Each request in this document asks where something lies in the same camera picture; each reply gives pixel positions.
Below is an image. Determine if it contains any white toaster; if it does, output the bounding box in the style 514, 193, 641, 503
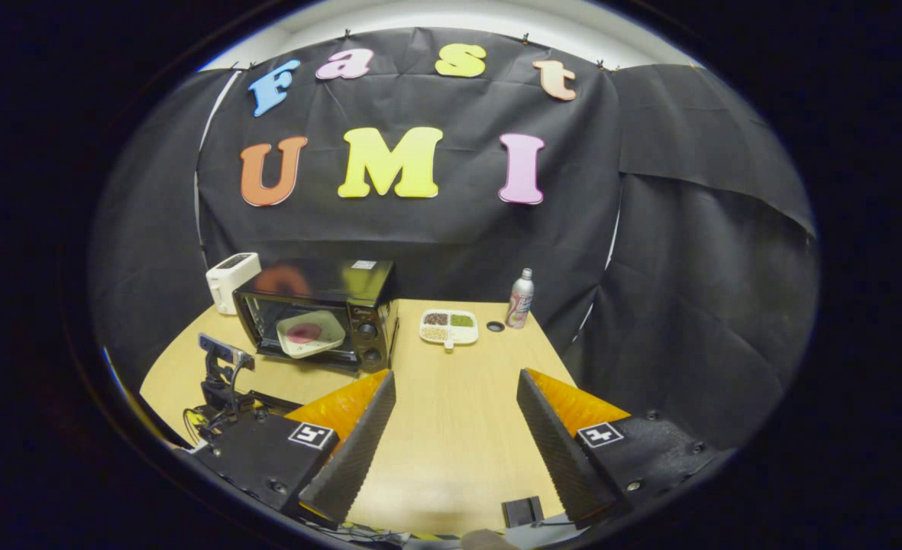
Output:
205, 252, 262, 315

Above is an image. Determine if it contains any white divided dish with grains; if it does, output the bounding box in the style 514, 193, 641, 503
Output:
419, 309, 480, 351

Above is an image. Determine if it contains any silver bottle with red label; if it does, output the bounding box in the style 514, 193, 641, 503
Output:
506, 268, 535, 330

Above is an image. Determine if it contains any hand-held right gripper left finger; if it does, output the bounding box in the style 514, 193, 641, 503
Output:
178, 370, 409, 532

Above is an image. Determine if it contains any white tray with pink food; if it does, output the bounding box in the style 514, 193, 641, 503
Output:
276, 309, 347, 360

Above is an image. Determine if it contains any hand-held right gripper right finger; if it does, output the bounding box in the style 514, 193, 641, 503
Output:
516, 368, 734, 529

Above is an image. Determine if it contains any black electric oven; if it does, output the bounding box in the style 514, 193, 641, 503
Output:
232, 257, 400, 377

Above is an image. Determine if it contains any black backdrop cloth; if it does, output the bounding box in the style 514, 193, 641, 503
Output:
88, 27, 820, 451

